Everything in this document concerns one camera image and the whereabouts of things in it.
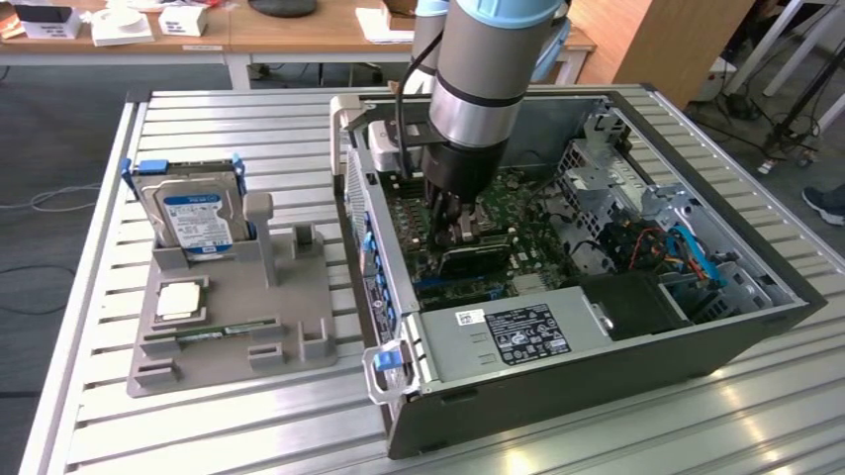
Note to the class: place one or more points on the grey plastic parts rack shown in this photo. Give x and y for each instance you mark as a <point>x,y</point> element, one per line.
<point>231,307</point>

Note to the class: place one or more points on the dark round object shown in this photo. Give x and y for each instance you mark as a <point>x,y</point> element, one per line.
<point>283,7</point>

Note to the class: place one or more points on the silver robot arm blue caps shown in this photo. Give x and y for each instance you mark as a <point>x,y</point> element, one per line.
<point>482,64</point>

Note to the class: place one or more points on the brown cardboard box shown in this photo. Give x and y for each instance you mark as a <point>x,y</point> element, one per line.
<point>399,6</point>

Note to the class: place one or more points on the white round device on box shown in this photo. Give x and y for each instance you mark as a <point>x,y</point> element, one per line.
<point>121,27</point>

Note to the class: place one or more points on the small silver chipset heatsink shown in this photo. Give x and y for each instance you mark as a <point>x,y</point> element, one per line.
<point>531,284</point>

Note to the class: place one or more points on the standing person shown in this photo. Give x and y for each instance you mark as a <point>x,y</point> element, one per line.
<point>827,205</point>

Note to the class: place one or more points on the graphics card with black fan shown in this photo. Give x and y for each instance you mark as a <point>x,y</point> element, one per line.
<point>475,262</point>

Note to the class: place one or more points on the green RAM stick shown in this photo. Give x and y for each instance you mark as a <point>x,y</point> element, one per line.
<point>217,331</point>

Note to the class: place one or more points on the silver metal disk bay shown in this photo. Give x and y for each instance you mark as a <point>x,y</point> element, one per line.
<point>746,292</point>

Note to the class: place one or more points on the wooden desk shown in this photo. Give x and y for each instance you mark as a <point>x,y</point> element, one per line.
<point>132,52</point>
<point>303,34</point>

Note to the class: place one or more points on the white box with label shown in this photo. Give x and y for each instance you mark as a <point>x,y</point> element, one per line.
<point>183,22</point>

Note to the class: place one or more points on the grey power supply with label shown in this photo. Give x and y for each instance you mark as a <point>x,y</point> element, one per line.
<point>455,341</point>

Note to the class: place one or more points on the red book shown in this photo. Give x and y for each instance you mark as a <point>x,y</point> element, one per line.
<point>9,27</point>

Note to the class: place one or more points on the black open PC case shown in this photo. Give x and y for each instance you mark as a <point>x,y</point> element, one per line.
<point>594,396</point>

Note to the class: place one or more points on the stack of white papers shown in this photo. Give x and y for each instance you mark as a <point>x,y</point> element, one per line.
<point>383,27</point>

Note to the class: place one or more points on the black wheeled stand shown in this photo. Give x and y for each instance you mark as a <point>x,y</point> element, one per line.
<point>785,133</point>

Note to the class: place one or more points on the white metal table frame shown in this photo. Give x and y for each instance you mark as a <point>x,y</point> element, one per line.
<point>741,71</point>

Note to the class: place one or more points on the hard disk in blue caddy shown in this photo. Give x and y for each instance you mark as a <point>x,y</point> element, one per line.
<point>191,218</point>

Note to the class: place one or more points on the silver CPU chip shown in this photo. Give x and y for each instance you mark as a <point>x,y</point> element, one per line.
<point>177,299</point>

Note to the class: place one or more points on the green motherboard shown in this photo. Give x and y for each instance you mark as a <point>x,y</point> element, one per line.
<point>527,222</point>

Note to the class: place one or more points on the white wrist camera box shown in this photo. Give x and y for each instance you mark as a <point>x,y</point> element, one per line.
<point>386,148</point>

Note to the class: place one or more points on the blue case latch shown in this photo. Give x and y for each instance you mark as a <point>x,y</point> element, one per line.
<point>386,360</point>

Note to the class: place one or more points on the blue expansion slot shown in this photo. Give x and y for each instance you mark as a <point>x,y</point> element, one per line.
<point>428,284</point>

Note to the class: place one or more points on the brown wooden panel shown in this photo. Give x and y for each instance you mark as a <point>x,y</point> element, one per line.
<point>659,49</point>

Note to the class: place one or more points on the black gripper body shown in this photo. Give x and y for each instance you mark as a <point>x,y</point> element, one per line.
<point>462,168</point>

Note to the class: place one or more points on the white box with black top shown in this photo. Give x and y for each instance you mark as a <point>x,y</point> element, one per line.
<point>49,25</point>

